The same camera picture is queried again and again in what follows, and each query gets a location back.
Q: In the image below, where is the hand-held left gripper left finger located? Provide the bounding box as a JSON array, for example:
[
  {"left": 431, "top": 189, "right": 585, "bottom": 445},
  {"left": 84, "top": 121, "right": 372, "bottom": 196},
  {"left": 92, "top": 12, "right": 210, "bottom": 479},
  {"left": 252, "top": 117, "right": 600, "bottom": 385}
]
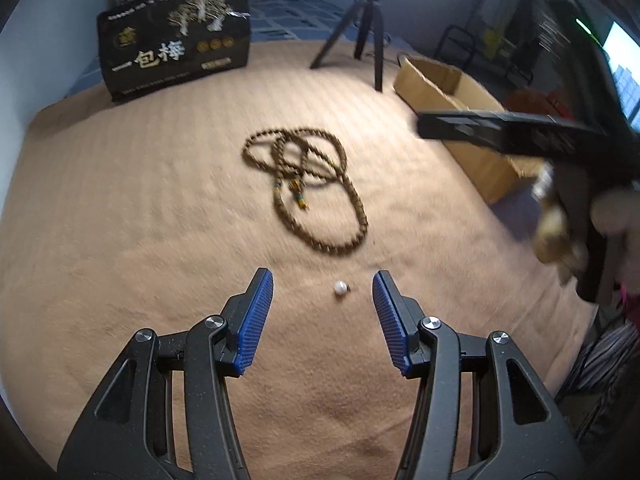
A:
[{"left": 57, "top": 267, "right": 275, "bottom": 480}]

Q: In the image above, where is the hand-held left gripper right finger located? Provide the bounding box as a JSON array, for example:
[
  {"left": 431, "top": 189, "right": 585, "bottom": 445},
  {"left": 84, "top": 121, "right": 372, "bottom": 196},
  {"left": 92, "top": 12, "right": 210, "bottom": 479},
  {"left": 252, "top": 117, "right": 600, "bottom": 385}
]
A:
[{"left": 372, "top": 270, "right": 586, "bottom": 480}]

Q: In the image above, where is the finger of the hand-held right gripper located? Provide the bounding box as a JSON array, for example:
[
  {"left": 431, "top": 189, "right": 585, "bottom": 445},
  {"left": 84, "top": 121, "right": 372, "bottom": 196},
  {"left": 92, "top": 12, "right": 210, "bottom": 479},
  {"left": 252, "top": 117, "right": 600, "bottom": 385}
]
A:
[{"left": 416, "top": 110, "right": 608, "bottom": 157}]

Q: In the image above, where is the brown bead necklace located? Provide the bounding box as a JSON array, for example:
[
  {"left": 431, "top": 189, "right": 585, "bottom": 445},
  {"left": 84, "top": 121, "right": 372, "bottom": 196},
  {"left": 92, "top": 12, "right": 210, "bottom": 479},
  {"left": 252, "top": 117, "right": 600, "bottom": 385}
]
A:
[{"left": 242, "top": 127, "right": 369, "bottom": 257}]

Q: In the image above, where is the cardboard box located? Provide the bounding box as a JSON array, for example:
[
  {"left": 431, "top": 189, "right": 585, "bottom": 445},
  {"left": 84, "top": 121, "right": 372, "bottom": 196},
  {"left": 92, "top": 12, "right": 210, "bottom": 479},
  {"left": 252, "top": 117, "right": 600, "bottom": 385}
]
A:
[{"left": 393, "top": 55, "right": 551, "bottom": 206}]

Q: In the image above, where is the person's right hand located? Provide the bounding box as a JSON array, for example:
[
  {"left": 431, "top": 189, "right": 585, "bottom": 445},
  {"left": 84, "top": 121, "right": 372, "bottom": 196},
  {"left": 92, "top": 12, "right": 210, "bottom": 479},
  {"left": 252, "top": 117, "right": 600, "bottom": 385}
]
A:
[{"left": 532, "top": 162, "right": 640, "bottom": 286}]

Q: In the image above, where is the brown wooden furniture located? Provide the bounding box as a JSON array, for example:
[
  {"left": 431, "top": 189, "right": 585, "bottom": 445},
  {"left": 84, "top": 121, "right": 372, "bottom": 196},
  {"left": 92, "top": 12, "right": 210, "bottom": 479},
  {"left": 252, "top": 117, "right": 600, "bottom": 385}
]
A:
[{"left": 510, "top": 87, "right": 566, "bottom": 116}]

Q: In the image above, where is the yellow box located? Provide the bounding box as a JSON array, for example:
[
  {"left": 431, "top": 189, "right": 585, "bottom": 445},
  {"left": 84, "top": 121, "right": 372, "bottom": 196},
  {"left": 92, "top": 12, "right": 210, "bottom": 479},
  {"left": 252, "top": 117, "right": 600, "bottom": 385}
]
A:
[{"left": 482, "top": 27, "right": 516, "bottom": 61}]

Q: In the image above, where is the clothes rack with garments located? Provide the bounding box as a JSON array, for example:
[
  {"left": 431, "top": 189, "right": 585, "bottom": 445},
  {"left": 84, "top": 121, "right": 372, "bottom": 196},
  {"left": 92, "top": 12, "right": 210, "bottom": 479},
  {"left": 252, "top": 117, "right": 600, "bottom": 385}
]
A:
[{"left": 435, "top": 25, "right": 531, "bottom": 86}]

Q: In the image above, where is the black tripod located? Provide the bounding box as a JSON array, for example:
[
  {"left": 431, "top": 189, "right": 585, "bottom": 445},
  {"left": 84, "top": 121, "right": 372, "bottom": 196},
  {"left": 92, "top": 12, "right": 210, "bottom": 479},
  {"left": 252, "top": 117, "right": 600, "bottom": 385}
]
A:
[{"left": 309, "top": 0, "right": 387, "bottom": 93}]

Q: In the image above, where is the grey striped cloth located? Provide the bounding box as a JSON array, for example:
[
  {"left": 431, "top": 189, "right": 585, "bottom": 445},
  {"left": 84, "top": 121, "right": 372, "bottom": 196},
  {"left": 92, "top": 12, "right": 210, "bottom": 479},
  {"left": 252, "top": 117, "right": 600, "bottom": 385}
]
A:
[{"left": 560, "top": 320, "right": 640, "bottom": 411}]

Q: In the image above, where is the blue patterned bedsheet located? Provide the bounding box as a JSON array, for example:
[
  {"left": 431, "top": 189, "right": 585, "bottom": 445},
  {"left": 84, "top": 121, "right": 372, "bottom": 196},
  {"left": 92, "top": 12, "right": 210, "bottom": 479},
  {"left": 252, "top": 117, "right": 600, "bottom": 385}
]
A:
[{"left": 65, "top": 0, "right": 396, "bottom": 101}]

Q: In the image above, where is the black printed box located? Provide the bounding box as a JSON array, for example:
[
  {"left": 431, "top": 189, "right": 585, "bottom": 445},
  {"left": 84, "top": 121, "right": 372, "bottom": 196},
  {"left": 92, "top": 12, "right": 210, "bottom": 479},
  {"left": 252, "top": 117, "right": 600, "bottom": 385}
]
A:
[{"left": 96, "top": 0, "right": 251, "bottom": 104}]

